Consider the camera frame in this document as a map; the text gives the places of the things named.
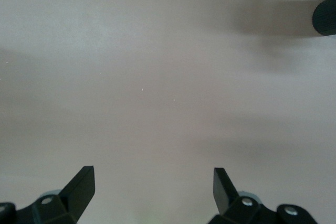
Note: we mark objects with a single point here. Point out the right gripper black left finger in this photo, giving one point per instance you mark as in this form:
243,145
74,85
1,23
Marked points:
76,195

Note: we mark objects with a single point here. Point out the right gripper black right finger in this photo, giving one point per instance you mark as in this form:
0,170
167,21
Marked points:
223,192

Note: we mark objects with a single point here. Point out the black ribbed cylinder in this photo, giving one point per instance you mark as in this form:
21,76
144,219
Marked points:
325,16

